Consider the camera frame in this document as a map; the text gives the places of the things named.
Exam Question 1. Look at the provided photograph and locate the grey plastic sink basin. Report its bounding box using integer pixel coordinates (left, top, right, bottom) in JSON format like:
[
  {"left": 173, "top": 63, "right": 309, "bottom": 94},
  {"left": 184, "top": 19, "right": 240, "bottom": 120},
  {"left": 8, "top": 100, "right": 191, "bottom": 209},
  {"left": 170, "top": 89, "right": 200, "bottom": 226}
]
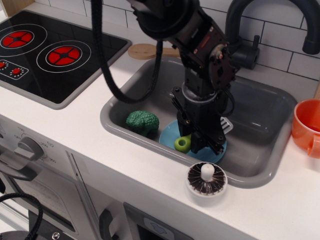
[{"left": 100, "top": 57, "right": 297, "bottom": 189}]

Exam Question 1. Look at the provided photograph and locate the black cabinet door handle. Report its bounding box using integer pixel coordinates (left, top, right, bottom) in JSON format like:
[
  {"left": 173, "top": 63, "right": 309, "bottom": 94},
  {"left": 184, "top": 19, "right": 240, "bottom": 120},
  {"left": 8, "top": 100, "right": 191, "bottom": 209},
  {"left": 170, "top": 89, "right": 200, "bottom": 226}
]
[{"left": 99, "top": 209, "right": 120, "bottom": 240}]

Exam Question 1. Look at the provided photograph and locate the black braided cable lower left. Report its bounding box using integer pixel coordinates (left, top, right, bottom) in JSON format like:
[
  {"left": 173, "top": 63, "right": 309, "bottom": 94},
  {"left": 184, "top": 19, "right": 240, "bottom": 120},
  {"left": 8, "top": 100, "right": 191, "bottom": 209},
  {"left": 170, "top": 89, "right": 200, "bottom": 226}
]
[{"left": 0, "top": 192, "right": 44, "bottom": 240}]

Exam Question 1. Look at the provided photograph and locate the white toy mushroom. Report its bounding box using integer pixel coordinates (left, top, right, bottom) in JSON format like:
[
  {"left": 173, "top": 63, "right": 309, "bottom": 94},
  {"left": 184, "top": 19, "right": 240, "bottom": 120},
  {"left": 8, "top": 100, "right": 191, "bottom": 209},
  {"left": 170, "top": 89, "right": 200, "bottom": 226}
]
[{"left": 185, "top": 161, "right": 228, "bottom": 200}]

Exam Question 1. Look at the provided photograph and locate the black toy stove top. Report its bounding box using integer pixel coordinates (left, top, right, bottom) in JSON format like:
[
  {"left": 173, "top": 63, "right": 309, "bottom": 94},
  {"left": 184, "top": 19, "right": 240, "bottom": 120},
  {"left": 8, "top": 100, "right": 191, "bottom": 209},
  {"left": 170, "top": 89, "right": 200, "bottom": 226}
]
[{"left": 0, "top": 9, "right": 133, "bottom": 111}]

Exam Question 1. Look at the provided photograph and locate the orange plastic cup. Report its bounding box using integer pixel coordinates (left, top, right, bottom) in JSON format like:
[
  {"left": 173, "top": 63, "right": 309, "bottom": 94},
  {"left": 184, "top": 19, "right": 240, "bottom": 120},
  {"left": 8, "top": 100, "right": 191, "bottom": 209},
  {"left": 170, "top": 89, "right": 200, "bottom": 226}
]
[{"left": 291, "top": 98, "right": 320, "bottom": 159}]

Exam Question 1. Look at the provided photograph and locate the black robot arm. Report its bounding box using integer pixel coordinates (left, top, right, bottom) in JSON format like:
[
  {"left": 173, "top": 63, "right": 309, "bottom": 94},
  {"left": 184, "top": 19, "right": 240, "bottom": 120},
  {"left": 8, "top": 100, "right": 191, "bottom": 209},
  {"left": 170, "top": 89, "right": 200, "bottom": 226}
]
[{"left": 130, "top": 0, "right": 236, "bottom": 155}]

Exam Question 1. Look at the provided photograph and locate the dark grey toy faucet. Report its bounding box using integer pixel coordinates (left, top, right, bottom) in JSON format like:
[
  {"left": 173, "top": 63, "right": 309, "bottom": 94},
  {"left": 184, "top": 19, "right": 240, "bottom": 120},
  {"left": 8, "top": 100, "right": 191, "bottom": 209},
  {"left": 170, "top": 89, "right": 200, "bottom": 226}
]
[{"left": 225, "top": 0, "right": 320, "bottom": 70}]

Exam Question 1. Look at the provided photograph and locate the grey oven knob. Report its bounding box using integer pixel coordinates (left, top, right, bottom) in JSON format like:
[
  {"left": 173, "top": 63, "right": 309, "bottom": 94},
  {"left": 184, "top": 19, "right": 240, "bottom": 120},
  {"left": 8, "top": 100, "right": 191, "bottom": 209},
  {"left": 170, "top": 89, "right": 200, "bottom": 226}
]
[{"left": 14, "top": 137, "right": 44, "bottom": 161}]

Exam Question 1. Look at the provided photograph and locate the grey oven door handle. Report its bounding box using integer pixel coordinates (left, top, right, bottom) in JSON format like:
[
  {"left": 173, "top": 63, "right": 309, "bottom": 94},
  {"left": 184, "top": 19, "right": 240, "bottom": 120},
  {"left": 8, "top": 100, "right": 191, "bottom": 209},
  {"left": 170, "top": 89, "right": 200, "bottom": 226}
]
[{"left": 0, "top": 152, "right": 42, "bottom": 182}]

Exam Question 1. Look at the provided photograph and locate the green handled grey spatula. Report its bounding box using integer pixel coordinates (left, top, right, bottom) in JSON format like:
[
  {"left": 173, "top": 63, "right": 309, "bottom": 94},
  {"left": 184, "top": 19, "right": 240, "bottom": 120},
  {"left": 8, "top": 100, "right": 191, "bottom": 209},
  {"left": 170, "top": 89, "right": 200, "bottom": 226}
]
[{"left": 174, "top": 116, "right": 234, "bottom": 154}]

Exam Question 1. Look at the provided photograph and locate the green toy broccoli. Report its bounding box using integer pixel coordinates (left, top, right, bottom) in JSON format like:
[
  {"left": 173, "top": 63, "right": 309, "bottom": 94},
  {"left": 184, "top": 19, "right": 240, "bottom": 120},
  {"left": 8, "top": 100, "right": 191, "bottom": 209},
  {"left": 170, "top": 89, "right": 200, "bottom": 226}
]
[{"left": 125, "top": 110, "right": 160, "bottom": 137}]

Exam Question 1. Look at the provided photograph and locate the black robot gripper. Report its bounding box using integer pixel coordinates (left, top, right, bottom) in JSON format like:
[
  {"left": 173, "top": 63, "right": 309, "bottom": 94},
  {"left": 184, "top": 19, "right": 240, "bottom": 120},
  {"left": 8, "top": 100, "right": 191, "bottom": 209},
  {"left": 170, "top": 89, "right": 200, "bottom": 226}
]
[{"left": 172, "top": 86, "right": 228, "bottom": 154}]

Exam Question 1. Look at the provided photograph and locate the blue plastic plate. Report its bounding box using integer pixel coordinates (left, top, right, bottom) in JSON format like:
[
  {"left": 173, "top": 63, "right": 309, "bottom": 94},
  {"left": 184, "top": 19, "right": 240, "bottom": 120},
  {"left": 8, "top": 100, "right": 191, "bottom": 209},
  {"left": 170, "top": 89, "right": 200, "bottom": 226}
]
[{"left": 159, "top": 120, "right": 225, "bottom": 164}]

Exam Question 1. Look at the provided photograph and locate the wooden spoon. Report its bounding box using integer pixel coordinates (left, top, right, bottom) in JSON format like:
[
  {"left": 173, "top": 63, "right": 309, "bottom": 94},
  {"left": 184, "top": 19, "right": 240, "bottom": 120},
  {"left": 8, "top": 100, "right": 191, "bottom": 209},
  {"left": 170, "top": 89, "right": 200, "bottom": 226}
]
[{"left": 127, "top": 43, "right": 180, "bottom": 60}]

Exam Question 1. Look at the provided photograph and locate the wooden corner post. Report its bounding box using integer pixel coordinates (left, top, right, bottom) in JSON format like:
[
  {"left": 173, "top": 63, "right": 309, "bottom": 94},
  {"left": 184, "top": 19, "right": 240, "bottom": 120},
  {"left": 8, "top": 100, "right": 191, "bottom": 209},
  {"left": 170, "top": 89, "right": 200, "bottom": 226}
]
[{"left": 0, "top": 0, "right": 35, "bottom": 17}]

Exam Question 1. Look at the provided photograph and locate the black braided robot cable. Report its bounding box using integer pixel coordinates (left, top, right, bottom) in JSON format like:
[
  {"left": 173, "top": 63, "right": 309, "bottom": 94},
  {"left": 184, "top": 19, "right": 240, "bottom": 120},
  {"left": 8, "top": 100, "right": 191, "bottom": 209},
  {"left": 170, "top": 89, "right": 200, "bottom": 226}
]
[{"left": 90, "top": 0, "right": 164, "bottom": 104}]

